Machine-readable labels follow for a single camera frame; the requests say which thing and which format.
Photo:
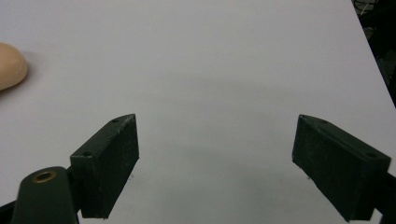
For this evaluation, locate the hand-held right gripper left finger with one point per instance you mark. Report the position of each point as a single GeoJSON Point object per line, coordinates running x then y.
{"type": "Point", "coordinates": [102, 168]}

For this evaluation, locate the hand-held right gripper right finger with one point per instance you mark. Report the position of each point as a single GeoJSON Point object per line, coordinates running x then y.
{"type": "Point", "coordinates": [339, 168]}

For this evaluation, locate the beige rounded object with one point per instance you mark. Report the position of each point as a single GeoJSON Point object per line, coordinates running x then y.
{"type": "Point", "coordinates": [11, 67]}

